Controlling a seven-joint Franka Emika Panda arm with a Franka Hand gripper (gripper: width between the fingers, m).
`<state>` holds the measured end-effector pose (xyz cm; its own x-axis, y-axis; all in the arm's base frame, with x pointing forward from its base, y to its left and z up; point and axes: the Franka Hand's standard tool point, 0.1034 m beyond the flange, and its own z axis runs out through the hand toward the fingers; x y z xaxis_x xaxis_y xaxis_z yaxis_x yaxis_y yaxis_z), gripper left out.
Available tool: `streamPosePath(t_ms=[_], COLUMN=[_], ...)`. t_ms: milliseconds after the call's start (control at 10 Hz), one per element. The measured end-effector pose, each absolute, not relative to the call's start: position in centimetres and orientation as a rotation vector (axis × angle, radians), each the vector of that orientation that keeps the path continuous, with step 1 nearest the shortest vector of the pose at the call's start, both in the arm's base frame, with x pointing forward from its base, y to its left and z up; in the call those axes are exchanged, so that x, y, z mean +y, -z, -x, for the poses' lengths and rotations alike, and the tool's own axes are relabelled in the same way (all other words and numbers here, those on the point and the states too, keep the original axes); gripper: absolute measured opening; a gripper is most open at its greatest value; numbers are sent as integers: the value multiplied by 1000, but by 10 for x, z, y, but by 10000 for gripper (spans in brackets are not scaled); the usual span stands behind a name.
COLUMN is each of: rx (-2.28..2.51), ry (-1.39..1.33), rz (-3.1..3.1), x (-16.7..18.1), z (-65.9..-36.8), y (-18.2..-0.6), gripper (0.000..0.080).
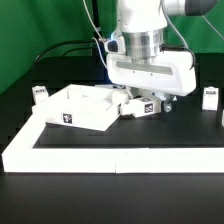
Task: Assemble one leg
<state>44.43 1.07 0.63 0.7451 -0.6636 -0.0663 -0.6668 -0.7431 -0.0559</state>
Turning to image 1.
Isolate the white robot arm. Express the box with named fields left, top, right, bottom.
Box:
left=105, top=0, right=218, bottom=117

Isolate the green backdrop curtain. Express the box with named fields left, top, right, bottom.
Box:
left=0, top=0, right=224, bottom=94

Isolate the white cable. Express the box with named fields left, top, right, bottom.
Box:
left=81, top=0, right=116, bottom=74

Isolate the black cable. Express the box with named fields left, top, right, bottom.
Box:
left=33, top=39, right=95, bottom=66

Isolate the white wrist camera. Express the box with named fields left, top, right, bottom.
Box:
left=104, top=36, right=126, bottom=54

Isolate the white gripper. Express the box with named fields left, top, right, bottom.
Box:
left=106, top=51, right=196, bottom=112

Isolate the white U-shaped fence wall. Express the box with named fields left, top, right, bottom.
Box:
left=2, top=115, right=224, bottom=174

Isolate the white marker sheet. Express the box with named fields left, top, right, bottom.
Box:
left=94, top=84, right=126, bottom=89

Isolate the white square tabletop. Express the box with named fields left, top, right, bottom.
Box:
left=32, top=84, right=129, bottom=131

